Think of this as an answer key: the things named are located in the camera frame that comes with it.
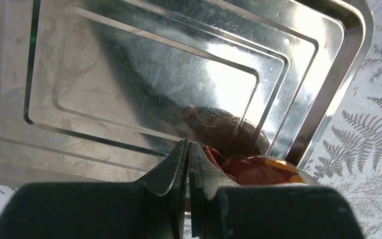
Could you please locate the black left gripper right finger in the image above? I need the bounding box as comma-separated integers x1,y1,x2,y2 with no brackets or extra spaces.
188,143,364,239

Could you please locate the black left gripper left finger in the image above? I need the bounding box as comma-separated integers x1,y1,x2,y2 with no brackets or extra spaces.
0,140,188,239

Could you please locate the white red bowl cup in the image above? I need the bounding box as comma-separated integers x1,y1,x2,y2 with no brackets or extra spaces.
202,146,320,186

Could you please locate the metal serving tray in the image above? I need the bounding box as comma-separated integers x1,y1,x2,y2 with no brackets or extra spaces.
0,0,375,187

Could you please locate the floral tablecloth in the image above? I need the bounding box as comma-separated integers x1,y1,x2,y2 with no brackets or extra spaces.
16,41,382,238

